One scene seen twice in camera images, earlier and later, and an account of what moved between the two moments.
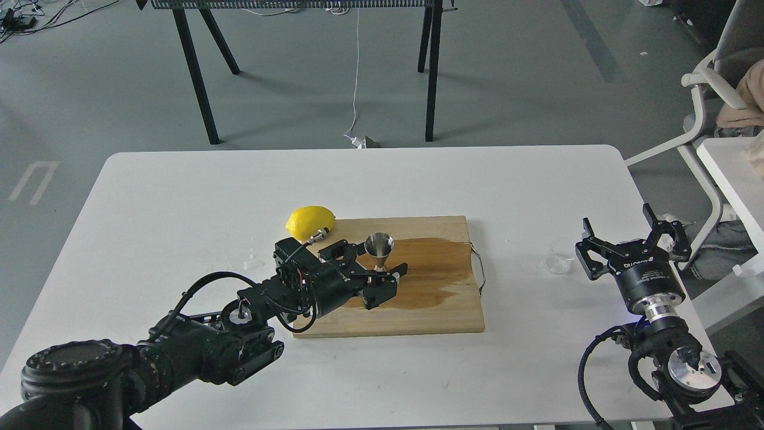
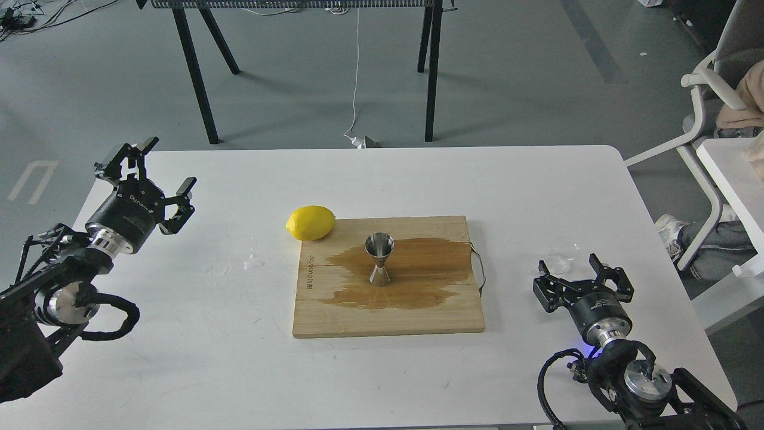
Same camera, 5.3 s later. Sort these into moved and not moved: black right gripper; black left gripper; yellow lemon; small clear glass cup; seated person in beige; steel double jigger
Moved: black left gripper; black right gripper
Not moved: seated person in beige; small clear glass cup; steel double jigger; yellow lemon
